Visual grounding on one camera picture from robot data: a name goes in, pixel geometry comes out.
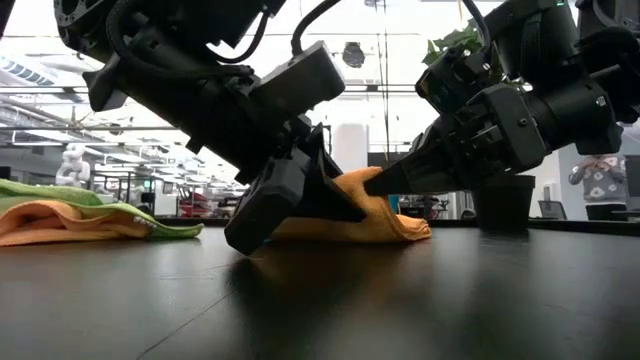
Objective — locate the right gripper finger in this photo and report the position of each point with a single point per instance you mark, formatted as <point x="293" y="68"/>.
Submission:
<point x="425" y="147"/>
<point x="410" y="180"/>

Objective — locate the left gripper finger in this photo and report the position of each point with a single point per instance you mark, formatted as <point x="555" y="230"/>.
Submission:
<point x="270" y="205"/>
<point x="330" y="200"/>

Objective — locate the orange microfiber towel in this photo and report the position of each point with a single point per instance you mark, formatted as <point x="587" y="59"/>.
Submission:
<point x="45" y="222"/>
<point x="380" y="225"/>

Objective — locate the green microfiber towel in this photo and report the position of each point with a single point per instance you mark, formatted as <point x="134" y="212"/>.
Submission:
<point x="125" y="215"/>

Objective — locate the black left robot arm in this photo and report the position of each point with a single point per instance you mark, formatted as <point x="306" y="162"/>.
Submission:
<point x="165" y="20"/>

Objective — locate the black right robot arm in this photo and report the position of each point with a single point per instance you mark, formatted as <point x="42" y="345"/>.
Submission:
<point x="575" y="100"/>

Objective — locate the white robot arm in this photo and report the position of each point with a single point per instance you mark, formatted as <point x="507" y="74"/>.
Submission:
<point x="72" y="167"/>

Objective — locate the black cabinet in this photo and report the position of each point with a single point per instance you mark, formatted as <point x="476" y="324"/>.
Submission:
<point x="380" y="159"/>

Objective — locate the white round pillar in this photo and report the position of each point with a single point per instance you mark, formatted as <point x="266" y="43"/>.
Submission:
<point x="350" y="147"/>

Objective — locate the black plant pot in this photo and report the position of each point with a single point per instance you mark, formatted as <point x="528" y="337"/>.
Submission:
<point x="502" y="205"/>

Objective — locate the red cart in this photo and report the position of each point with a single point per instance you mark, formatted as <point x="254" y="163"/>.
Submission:
<point x="192" y="205"/>

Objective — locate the grey office chair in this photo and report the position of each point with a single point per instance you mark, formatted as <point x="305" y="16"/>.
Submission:
<point x="552" y="210"/>

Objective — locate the person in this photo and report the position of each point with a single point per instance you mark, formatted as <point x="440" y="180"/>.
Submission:
<point x="597" y="182"/>

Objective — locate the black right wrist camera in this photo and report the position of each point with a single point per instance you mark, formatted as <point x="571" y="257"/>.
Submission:
<point x="450" y="80"/>

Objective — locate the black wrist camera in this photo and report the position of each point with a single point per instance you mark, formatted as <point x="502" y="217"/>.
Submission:
<point x="305" y="80"/>
<point x="450" y="80"/>

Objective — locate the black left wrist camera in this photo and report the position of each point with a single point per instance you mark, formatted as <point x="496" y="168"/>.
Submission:
<point x="305" y="80"/>

